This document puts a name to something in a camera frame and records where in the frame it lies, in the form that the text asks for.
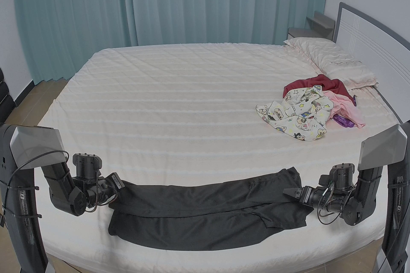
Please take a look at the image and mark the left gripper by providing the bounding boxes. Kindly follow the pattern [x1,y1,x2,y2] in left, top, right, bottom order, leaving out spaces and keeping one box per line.
[102,172,126,200]

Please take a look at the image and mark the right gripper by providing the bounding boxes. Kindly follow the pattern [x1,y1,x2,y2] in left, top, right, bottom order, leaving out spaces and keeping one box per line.
[283,185,325,208]

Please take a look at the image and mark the black T-shirt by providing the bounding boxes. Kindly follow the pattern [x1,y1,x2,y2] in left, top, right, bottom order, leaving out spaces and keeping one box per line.
[108,168,310,251]

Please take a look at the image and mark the bed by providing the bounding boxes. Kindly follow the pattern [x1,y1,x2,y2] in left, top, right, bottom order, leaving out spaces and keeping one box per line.
[38,2,410,273]

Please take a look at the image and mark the white printed pyjama top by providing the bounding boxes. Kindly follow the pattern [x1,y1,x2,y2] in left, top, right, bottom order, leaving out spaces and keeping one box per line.
[255,84,334,142]

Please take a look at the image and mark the purple garment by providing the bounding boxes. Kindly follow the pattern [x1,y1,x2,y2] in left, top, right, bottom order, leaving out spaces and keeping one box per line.
[332,94,358,128]

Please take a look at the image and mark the pink garment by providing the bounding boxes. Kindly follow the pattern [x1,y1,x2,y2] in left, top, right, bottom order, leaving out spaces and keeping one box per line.
[324,90,366,129]

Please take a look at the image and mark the dark red garment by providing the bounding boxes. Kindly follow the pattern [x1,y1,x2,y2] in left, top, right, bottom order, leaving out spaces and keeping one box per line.
[283,74,356,104]

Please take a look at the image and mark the cream pillow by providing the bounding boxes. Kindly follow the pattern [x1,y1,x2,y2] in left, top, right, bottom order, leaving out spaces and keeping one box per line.
[283,37,379,89]

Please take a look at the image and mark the grey bedside table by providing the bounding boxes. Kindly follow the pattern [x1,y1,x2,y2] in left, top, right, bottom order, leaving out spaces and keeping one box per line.
[287,11,335,41]

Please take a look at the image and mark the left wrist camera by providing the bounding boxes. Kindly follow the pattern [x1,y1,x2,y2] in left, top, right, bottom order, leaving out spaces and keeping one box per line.
[72,153,103,181]

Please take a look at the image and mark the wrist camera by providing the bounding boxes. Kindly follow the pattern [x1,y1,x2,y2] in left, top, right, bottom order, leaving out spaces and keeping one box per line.
[329,164,355,192]
[72,153,103,181]

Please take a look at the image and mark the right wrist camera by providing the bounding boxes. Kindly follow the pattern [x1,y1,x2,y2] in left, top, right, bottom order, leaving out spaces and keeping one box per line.
[329,164,355,192]

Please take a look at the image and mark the black cable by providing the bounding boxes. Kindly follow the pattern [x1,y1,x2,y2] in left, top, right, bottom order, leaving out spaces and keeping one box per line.
[5,150,70,202]

